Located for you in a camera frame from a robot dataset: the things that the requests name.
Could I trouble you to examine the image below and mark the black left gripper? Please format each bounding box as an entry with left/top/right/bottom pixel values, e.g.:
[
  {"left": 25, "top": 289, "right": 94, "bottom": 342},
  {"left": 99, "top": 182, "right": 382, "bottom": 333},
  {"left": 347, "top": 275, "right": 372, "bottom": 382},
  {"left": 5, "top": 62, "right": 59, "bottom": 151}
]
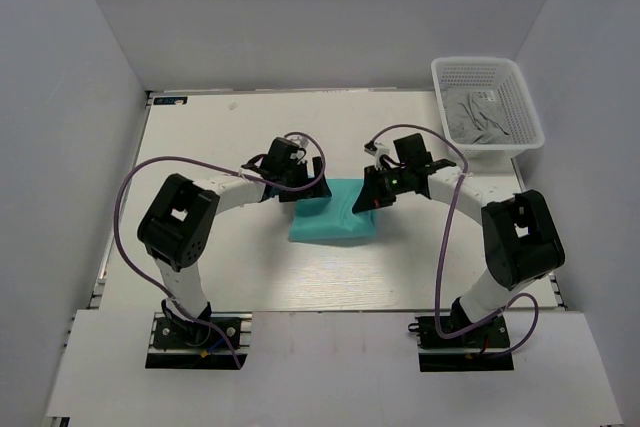
[{"left": 279, "top": 157, "right": 331, "bottom": 203}]

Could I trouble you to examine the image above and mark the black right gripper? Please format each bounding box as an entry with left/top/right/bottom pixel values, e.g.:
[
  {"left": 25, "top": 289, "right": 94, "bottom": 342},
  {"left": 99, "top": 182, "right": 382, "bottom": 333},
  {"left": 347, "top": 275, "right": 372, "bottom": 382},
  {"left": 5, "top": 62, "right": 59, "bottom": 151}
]
[{"left": 354, "top": 164, "right": 412, "bottom": 213}]

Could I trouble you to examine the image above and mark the teal green t shirt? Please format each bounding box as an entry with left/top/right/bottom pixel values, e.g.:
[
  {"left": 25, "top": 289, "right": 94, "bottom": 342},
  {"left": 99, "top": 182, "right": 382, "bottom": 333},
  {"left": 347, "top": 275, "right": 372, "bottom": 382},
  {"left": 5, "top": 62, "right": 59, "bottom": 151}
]
[{"left": 288, "top": 178, "right": 377, "bottom": 243}]

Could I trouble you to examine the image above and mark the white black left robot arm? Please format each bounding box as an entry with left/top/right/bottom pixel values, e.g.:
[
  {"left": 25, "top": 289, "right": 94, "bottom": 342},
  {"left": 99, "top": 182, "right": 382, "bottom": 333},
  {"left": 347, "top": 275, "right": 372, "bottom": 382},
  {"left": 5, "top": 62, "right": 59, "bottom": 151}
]
[{"left": 137, "top": 134, "right": 332, "bottom": 346}]

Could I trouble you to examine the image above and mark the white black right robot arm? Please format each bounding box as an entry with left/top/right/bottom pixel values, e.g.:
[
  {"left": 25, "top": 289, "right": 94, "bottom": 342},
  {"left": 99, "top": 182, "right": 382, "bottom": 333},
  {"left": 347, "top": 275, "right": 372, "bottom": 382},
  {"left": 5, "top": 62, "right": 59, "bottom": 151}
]
[{"left": 352, "top": 134, "right": 566, "bottom": 346}]

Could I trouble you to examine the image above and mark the grey t shirt in basket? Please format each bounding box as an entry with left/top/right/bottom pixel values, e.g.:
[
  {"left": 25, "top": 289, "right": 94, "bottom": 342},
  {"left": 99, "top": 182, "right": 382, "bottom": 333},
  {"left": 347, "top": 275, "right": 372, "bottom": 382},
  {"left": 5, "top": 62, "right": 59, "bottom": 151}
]
[{"left": 442, "top": 89, "right": 512, "bottom": 145}]

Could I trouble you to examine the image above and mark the white plastic mesh basket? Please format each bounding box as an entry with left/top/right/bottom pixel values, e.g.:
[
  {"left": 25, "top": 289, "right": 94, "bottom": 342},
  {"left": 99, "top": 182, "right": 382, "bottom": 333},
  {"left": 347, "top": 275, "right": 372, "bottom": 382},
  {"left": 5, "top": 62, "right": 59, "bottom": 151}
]
[{"left": 431, "top": 56, "right": 545, "bottom": 158}]

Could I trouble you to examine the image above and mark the blue label sticker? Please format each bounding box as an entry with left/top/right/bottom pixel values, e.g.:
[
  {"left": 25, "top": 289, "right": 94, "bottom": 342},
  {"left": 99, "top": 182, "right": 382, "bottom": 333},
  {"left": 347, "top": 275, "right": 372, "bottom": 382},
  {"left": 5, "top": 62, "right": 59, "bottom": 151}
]
[{"left": 153, "top": 96, "right": 188, "bottom": 106}]

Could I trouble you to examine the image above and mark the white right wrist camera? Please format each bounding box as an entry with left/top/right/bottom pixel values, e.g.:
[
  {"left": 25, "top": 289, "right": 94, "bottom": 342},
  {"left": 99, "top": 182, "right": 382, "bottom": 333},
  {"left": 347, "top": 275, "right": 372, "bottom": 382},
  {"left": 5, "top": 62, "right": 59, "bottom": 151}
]
[{"left": 364, "top": 141, "right": 390, "bottom": 159}]

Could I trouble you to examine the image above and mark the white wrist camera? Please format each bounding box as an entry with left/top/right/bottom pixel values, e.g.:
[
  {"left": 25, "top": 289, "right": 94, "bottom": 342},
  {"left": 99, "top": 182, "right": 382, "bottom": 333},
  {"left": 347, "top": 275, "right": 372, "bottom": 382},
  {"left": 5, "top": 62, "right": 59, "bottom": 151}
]
[
  {"left": 285, "top": 133, "right": 310, "bottom": 151},
  {"left": 364, "top": 141, "right": 390, "bottom": 159}
]

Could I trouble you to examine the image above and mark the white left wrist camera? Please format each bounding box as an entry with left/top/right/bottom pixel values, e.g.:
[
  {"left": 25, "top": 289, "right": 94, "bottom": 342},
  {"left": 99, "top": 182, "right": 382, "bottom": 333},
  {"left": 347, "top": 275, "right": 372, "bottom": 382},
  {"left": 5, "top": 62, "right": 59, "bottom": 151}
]
[{"left": 285, "top": 133, "right": 310, "bottom": 151}]

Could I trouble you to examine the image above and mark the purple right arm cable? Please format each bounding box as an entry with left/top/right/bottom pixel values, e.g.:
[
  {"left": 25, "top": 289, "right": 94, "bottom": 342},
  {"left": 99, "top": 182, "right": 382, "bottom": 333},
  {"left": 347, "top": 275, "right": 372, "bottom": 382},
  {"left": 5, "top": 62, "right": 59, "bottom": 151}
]
[{"left": 363, "top": 125, "right": 541, "bottom": 360}]

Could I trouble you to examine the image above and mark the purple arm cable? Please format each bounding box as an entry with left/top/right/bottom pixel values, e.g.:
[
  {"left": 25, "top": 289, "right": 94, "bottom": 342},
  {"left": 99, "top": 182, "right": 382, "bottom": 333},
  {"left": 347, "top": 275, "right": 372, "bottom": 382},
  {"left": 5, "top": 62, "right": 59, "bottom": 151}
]
[
  {"left": 113, "top": 131, "right": 328, "bottom": 368},
  {"left": 363, "top": 125, "right": 541, "bottom": 360}
]

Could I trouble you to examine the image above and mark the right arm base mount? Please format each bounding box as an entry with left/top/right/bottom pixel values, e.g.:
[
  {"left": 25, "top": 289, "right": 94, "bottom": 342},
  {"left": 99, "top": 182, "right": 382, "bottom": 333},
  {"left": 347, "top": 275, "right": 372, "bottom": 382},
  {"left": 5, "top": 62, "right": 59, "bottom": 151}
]
[{"left": 407, "top": 316, "right": 514, "bottom": 373}]

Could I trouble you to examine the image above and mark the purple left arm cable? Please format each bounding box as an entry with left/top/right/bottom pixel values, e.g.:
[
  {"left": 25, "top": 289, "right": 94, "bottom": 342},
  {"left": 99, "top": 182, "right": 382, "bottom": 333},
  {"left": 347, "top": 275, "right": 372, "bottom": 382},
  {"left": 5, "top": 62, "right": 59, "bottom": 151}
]
[{"left": 113, "top": 131, "right": 328, "bottom": 368}]

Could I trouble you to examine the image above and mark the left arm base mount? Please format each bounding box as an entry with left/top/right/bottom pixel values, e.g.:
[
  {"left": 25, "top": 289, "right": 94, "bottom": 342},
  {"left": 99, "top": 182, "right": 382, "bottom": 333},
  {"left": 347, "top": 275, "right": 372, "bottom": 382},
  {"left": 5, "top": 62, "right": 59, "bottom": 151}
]
[{"left": 145, "top": 312, "right": 252, "bottom": 370}]

